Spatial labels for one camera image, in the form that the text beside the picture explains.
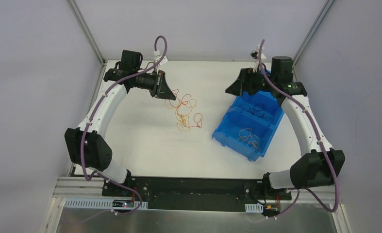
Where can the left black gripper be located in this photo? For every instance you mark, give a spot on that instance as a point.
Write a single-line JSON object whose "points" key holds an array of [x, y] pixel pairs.
{"points": [[157, 85]]}

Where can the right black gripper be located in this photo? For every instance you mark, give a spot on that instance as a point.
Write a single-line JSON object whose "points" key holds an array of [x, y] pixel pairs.
{"points": [[245, 81]]}

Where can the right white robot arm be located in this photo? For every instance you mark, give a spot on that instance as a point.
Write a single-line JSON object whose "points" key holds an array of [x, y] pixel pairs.
{"points": [[320, 163]]}

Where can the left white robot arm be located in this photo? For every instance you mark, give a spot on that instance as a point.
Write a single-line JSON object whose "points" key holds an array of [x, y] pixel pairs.
{"points": [[86, 144]]}

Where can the blue plastic compartment bin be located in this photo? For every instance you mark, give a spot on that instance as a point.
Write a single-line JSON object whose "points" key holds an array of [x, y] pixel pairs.
{"points": [[249, 125]]}

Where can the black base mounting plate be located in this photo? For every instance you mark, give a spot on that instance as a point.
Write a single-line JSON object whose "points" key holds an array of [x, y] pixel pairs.
{"points": [[194, 194]]}

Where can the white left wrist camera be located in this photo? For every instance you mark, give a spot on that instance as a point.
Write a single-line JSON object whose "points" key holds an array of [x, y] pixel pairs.
{"points": [[159, 58]]}

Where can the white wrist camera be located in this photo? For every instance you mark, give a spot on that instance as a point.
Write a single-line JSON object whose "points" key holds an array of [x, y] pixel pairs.
{"points": [[255, 56], [159, 58]]}

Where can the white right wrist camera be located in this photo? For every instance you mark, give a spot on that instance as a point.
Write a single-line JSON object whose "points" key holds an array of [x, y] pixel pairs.
{"points": [[255, 56]]}

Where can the aluminium frame rail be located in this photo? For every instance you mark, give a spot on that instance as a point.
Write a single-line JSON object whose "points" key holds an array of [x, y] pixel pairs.
{"points": [[78, 187]]}

